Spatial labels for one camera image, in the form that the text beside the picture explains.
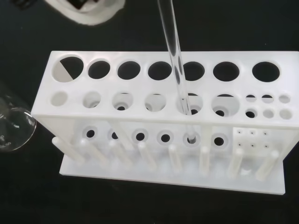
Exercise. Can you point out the clear glass beaker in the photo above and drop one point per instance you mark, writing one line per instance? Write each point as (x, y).
(16, 130)

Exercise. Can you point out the white test tube rack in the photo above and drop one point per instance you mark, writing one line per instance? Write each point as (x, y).
(149, 116)

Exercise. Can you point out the black bench cloth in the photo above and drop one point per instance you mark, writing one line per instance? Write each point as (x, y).
(233, 23)

